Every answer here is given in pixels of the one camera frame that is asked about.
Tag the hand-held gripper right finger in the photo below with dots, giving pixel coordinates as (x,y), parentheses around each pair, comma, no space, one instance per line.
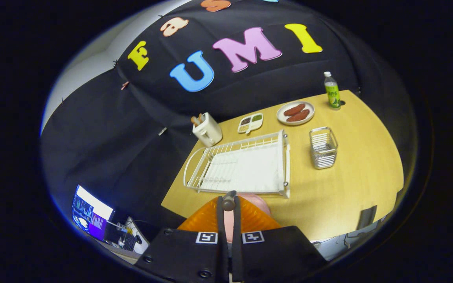
(277,251)

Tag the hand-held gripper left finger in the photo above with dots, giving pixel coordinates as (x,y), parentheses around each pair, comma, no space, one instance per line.
(179,255)

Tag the pink plate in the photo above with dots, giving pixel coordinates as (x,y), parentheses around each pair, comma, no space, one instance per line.
(260,202)

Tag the white divided snack dish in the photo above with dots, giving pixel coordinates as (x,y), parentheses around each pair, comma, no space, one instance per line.
(250,123)

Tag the round white plate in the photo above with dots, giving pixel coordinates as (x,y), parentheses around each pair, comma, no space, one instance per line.
(280,118)

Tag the white desk device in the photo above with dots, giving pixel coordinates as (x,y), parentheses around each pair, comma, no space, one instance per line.
(140,239)

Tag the white towel mat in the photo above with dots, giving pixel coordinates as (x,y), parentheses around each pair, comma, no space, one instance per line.
(246,171)

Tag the black office chair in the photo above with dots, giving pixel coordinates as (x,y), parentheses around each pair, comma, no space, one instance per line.
(367,218)

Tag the computer monitor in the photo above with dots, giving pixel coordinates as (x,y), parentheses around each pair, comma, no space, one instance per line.
(92,214)

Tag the white toaster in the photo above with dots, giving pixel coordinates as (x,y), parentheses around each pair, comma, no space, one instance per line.
(210,133)

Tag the silver clip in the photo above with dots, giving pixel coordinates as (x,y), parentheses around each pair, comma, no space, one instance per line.
(162,131)

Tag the black backdrop cloth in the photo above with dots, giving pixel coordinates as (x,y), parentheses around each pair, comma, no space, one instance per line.
(132,137)

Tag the brown sausage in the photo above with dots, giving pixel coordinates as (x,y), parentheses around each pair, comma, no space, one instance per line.
(299,116)
(294,109)

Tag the green label drink bottle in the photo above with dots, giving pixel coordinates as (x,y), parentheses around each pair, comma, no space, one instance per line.
(332,92)

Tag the red clip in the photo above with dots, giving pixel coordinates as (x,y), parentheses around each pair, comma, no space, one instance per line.
(124,85)

